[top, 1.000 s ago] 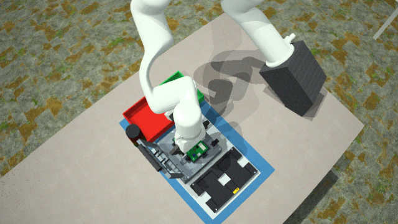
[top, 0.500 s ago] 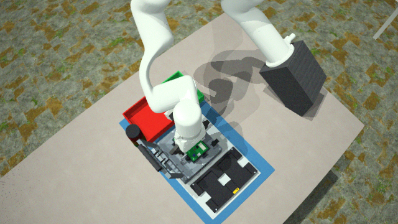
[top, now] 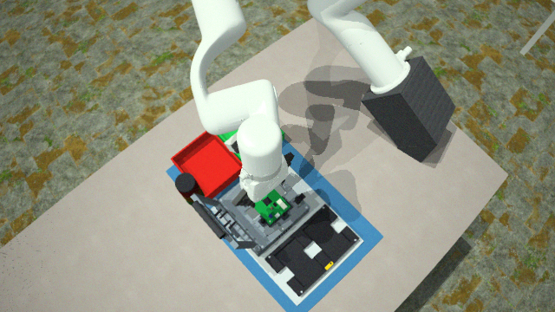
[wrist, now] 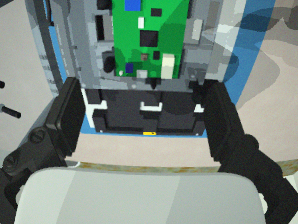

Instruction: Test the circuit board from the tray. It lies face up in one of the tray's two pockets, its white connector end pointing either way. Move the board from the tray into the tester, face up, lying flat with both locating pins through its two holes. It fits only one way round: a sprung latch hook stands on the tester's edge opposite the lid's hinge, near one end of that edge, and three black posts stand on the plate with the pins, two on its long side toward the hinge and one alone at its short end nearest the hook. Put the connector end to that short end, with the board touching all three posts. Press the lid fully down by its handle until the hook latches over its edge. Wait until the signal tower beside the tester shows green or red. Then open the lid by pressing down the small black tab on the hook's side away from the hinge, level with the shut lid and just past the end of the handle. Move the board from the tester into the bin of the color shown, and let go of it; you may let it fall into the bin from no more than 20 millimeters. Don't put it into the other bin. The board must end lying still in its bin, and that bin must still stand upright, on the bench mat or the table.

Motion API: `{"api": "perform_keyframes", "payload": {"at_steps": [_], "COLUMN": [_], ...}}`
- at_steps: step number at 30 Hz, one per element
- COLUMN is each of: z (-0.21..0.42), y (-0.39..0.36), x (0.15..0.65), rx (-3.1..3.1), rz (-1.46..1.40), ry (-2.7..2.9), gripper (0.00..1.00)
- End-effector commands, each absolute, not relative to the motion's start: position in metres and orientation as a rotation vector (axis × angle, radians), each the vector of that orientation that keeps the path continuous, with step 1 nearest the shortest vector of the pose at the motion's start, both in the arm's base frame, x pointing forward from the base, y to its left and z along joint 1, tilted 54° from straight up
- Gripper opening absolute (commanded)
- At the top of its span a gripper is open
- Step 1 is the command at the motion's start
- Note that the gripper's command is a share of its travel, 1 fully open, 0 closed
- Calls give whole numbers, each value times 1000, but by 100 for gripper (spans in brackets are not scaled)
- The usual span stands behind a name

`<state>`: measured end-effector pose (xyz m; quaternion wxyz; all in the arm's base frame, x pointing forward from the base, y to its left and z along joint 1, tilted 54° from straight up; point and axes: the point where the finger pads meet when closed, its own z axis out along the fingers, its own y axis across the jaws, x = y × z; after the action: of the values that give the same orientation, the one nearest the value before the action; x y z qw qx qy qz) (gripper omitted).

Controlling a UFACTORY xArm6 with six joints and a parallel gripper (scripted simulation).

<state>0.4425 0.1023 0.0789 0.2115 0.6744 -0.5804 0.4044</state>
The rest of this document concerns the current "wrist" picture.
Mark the green circuit board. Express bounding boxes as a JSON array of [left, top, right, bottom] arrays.
[[112, 0, 189, 79]]

